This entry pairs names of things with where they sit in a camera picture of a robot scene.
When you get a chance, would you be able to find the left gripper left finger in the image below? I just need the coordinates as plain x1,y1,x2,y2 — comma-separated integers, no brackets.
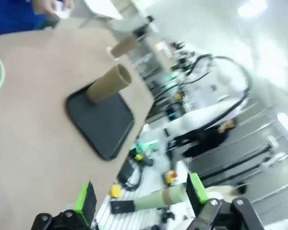
31,181,98,230

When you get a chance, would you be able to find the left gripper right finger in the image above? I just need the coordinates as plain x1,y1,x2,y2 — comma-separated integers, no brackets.
186,172,264,230

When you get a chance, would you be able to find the white paper doily coaster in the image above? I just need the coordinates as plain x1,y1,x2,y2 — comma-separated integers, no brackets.
55,3,72,19

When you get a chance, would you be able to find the person's left hand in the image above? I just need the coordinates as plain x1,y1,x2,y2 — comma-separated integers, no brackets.
62,0,75,12

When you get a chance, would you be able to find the person's right hand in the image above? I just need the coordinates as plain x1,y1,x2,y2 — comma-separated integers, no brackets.
34,0,58,14

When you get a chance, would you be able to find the yellow emergency stop box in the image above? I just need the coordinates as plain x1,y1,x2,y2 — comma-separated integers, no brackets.
163,170,178,185

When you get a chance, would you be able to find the black rectangular block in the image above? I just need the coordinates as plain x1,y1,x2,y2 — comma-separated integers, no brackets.
109,200,136,215

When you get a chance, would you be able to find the person in black clothes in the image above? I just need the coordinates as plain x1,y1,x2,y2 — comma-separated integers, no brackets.
182,118,237,159

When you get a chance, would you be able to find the black green handheld device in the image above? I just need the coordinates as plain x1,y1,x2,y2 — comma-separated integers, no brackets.
131,148,156,167

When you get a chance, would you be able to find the black plastic serving tray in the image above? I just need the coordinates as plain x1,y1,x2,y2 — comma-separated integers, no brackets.
63,86,136,161

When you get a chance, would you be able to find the white table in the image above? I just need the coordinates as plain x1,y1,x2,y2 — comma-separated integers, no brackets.
83,0,124,21

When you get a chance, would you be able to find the person in blue shirt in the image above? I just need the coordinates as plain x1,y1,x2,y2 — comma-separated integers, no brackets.
0,0,60,35

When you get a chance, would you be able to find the black looped cable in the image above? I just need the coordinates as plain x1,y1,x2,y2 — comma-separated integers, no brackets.
116,159,144,192

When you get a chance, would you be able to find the black braided cable conduit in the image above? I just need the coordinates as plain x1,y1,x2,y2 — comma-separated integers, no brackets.
187,54,252,130

